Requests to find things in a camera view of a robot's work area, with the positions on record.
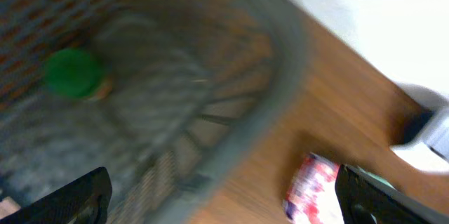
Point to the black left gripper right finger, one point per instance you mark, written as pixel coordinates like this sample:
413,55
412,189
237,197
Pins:
364,199

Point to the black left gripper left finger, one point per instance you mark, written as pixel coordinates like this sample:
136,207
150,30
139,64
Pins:
85,200

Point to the pink purple tissue pack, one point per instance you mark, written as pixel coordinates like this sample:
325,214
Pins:
311,197

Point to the green lid jar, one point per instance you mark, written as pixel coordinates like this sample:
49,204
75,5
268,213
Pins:
77,74

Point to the white barcode scanner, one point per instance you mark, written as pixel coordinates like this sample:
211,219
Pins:
425,140

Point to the teal wet wipes pack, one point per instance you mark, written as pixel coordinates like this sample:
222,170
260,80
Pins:
376,177

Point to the grey plastic basket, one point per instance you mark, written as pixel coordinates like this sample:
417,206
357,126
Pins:
195,84

